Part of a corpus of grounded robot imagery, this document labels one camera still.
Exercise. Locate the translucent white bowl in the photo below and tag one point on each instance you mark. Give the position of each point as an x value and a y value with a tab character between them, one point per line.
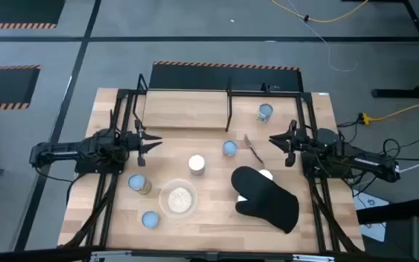
165	196

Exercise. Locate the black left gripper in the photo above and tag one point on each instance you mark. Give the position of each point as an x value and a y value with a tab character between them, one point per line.
131	142

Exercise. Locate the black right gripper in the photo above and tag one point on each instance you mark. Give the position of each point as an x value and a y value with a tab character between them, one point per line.
300	143

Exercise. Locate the black stand foot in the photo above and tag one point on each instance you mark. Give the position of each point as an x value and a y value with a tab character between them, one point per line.
391	213

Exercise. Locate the silver metal bracket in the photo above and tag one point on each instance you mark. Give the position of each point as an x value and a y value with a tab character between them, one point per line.
313	258
111	256

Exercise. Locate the black mat with striped edge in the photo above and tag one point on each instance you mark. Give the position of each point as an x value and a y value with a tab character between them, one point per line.
213	78
2	87
13	11

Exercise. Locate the heap of pale grains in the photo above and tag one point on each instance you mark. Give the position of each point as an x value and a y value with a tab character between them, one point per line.
179	199

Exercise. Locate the silver metal kitchen utensil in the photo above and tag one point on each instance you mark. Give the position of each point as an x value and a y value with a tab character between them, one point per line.
254	149

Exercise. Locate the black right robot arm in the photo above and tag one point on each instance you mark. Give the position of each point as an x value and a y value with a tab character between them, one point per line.
369	162

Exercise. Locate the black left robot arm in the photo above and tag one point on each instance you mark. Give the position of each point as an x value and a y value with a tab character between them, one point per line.
60	149

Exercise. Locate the black metal table frame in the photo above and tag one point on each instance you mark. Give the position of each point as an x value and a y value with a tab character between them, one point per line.
253	94

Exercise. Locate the black oven mitt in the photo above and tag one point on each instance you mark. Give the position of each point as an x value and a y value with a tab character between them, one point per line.
267	203

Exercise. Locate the wooden shelf with black frame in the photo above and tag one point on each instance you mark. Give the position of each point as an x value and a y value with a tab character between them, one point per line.
184	109

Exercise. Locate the short orange-print oranges can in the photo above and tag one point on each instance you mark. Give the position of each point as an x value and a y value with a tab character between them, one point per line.
230	148

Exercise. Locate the white sheet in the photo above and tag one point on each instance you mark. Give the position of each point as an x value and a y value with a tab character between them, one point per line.
369	202

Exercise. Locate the short can with pale label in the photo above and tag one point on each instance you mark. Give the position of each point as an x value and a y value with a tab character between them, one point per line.
150	219

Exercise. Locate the black neighbouring table frame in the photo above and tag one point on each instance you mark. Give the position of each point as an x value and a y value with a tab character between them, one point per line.
406	93

